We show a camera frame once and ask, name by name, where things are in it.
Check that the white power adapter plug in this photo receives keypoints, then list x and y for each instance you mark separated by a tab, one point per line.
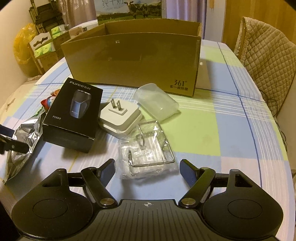
119	117

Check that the cardboard box with tissues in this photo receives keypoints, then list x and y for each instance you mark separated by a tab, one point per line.
45	48

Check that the large open cardboard box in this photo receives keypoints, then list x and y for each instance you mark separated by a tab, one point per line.
133	53

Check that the yellow plastic bag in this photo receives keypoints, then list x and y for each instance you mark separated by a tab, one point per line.
22	52

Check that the pink curtain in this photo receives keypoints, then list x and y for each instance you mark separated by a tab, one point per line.
178	17

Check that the silver green foil pouch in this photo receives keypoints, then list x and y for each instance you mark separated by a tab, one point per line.
29	132

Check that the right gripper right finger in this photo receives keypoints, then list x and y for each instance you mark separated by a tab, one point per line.
199	181

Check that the translucent plastic cup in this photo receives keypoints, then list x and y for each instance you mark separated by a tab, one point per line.
156	102

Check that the black folding cart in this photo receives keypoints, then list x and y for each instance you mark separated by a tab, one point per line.
46	17

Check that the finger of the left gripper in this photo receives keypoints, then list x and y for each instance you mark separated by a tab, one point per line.
7	143

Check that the milk carton gift box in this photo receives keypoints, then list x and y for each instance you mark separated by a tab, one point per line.
117	10

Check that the black shaver box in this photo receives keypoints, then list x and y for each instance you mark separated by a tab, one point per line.
72	119

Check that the white appliance box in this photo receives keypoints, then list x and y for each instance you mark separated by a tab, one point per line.
81	28

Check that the red Doraemon toy figure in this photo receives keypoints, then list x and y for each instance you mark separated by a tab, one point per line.
46	103

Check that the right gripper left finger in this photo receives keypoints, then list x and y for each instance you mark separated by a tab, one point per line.
95	182

